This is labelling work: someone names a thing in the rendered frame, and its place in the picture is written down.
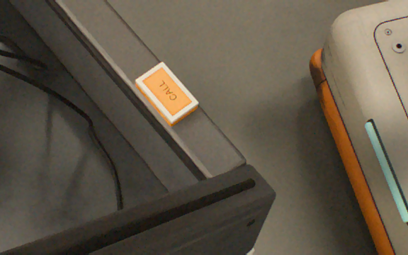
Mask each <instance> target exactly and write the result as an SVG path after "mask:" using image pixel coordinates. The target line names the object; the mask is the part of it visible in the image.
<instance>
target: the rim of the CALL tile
mask: <svg viewBox="0 0 408 255"><path fill-rule="evenodd" d="M160 67H163V68H164V70H165V72H166V73H167V74H168V75H169V76H170V77H171V78H172V79H173V80H174V81H175V82H176V84H177V85H178V86H179V87H180V89H181V90H182V91H183V92H184V93H185V94H186V95H187V97H188V98H189V99H191V100H192V103H190V104H188V106H186V107H185V108H184V109H183V110H180V111H179V112H178V113H176V114H175V115H174V116H172V115H171V114H170V113H169V112H168V110H167V109H165V107H163V104H161V103H160V102H159V101H158V99H157V98H156V96H155V95H154V94H152V92H151V91H150V90H149V89H148V87H147V86H146V85H145V84H143V83H142V80H145V78H146V77H148V76H149V75H150V74H152V73H155V72H156V71H157V70H158V69H159V68H160ZM136 83H137V85H138V86H139V87H140V88H141V90H142V91H143V92H145V93H146V94H147V96H148V98H149V99H150V100H151V101H152V103H154V104H155V105H156V107H157V108H158V109H159V110H160V111H161V113H163V114H164V116H165V117H166V119H167V120H168V121H169V122H170V123H173V122H175V121H176V120H178V119H179V118H181V117H183V116H184V114H186V113H187V112H189V111H191V110H192V109H194V108H195V107H196V106H197V105H198V104H199V102H197V100H195V99H194V97H193V95H192V94H191V93H190V92H188V91H187V89H186V87H185V86H184V85H183V84H182V83H181V82H180V81H179V80H178V79H177V78H176V76H175V75H174V74H173V73H172V72H170V70H169V68H168V67H167V66H166V65H165V64H164V63H163V62H161V63H160V64H158V65H157V66H156V67H154V68H152V69H151V70H150V71H148V72H147V73H146V74H143V75H142V76H141V77H139V78H138V79H137V80H136Z"/></svg>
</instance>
